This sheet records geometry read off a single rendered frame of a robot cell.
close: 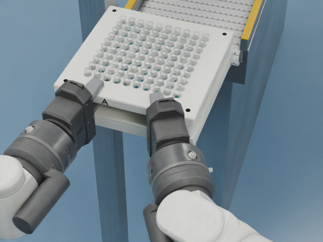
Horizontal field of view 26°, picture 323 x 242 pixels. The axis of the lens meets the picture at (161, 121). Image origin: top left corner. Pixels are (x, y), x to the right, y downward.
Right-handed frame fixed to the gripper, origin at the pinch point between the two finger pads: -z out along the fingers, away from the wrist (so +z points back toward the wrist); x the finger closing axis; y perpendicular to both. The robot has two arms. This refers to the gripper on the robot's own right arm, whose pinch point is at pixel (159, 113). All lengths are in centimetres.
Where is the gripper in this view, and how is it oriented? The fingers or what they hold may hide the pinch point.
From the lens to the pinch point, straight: 112.0
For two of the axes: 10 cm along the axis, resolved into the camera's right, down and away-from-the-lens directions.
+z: 2.2, 6.9, -6.9
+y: 9.8, -1.6, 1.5
